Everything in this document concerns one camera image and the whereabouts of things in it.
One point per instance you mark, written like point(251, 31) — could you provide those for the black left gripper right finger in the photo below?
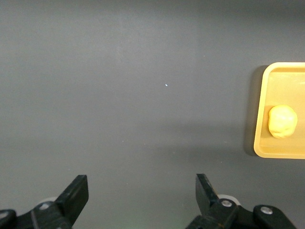
point(206, 190)

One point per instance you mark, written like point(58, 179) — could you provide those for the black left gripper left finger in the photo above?
point(74, 190)

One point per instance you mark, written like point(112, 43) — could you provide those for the yellow plastic tray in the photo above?
point(281, 83)

